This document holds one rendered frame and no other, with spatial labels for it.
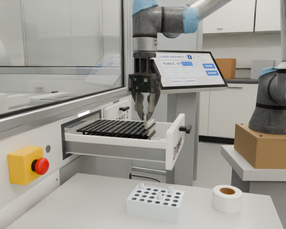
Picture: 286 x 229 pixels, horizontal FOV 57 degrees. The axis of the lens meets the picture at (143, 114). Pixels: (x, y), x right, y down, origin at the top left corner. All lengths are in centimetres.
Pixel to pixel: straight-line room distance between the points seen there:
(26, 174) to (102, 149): 25
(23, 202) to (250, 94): 332
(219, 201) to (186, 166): 125
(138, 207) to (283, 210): 63
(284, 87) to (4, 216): 83
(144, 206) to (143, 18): 51
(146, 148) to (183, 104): 105
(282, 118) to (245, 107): 273
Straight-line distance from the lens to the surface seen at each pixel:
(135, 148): 77
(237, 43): 444
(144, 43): 79
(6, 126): 66
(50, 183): 83
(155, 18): 80
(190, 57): 185
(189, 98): 181
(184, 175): 194
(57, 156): 83
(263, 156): 98
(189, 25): 82
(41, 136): 76
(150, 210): 64
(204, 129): 386
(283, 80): 92
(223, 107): 377
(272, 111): 104
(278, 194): 110
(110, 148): 80
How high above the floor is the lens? 111
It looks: 11 degrees down
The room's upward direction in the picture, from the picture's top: straight up
